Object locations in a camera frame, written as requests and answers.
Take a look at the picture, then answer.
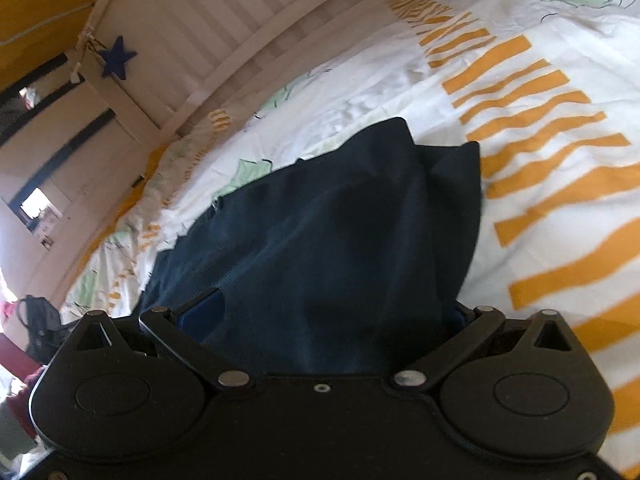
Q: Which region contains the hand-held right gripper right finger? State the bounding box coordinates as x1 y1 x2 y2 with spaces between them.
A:
393 305 577 392

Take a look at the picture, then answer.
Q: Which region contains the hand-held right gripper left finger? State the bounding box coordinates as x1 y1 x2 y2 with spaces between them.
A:
64 287 254 392

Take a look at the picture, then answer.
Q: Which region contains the dark navy garment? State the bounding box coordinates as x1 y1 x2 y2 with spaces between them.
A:
137 116 482 377

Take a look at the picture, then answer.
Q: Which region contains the black backpack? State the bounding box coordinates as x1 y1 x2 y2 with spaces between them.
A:
17 294 77 362

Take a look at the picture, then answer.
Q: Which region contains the white orange printed duvet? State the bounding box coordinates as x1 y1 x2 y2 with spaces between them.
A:
60 0 640 479

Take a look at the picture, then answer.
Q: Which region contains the blue star decoration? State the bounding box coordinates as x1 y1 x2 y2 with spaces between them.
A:
97 35 139 80

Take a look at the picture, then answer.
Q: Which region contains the white slatted bed frame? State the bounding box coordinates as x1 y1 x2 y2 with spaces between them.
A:
75 0 403 137

